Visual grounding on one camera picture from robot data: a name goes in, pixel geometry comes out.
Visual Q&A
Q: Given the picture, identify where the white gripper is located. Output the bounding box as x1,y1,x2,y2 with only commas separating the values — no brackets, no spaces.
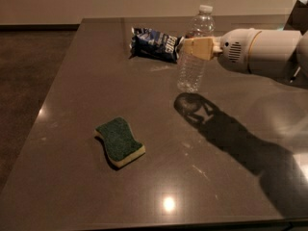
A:
182,28,261,74

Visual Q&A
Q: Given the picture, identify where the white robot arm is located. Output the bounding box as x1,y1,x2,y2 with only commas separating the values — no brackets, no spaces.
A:
182,28,308,89

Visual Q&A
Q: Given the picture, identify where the green and yellow sponge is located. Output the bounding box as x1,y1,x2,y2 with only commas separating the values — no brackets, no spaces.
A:
95,117,145,168

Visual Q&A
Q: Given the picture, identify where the blue crumpled chip bag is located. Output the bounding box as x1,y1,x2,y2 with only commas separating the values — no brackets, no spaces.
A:
130,28,184,64

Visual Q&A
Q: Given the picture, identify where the clear plastic water bottle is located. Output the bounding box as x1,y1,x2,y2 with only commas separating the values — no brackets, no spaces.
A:
177,5,215,92

